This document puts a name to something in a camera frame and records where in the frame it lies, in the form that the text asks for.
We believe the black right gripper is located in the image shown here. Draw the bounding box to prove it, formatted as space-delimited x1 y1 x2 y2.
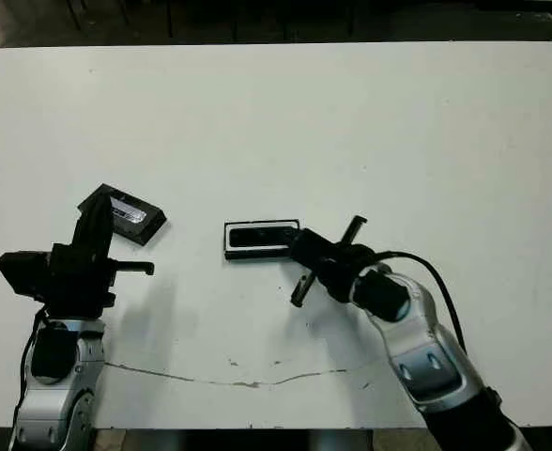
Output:
288 215 376 307

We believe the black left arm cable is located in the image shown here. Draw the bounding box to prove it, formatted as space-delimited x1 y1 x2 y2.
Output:
16 303 48 417

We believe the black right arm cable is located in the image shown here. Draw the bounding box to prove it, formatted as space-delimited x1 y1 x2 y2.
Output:
368 250 468 354

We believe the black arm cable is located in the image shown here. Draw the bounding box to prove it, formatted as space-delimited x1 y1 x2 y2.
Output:
16 303 48 417
368 250 468 354

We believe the black box lid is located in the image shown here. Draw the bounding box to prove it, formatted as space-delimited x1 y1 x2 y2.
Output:
75 183 169 247

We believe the black box with white insert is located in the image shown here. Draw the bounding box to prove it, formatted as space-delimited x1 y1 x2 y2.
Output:
222 216 302 262

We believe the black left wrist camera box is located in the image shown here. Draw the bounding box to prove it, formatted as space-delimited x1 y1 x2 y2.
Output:
0 250 54 299

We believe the grey robot right leg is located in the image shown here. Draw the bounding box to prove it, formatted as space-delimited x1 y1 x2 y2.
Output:
312 429 376 451

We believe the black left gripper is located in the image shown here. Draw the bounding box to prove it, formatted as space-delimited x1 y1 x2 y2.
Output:
44 193 157 319

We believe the slim black bar camera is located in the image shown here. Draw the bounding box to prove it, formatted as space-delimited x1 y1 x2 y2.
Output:
228 225 297 249

